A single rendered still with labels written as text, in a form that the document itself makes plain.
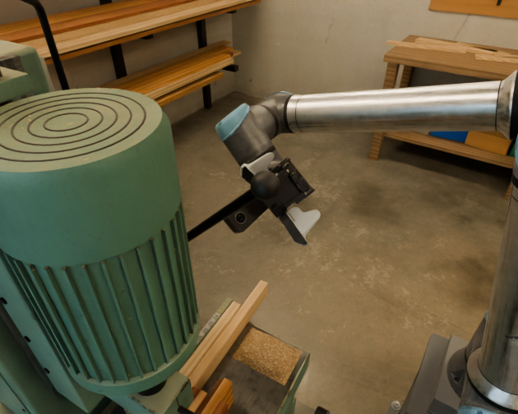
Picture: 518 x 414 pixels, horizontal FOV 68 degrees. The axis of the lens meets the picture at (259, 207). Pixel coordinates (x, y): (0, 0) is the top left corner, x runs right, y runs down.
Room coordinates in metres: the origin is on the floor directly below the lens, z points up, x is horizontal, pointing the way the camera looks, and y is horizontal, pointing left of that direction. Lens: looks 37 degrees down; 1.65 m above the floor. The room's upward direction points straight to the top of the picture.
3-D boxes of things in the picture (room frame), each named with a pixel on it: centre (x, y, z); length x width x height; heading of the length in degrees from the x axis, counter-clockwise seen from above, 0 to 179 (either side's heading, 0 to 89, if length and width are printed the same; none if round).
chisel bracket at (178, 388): (0.32, 0.18, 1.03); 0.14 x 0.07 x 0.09; 60
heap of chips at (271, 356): (0.46, -0.02, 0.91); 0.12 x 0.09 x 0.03; 60
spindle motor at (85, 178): (0.31, 0.17, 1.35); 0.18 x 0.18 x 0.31
